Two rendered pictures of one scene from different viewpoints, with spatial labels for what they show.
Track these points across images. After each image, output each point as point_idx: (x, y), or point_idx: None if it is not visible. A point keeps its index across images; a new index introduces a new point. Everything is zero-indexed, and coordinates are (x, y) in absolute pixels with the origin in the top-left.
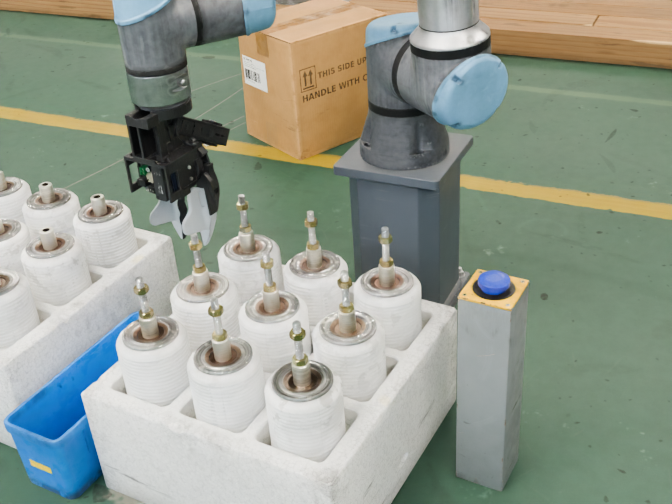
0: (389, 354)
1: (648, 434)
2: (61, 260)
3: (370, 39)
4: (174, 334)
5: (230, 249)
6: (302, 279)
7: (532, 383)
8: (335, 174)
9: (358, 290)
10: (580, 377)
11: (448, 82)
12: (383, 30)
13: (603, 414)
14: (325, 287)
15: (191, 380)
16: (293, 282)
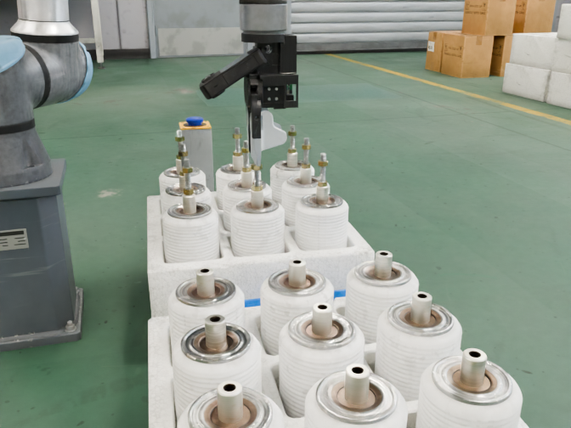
0: (213, 197)
1: (135, 225)
2: None
3: (14, 56)
4: (313, 194)
5: (200, 212)
6: (206, 188)
7: (116, 255)
8: (60, 193)
9: (198, 177)
10: (98, 246)
11: (87, 53)
12: (20, 42)
13: (128, 235)
14: None
15: (329, 190)
16: (210, 193)
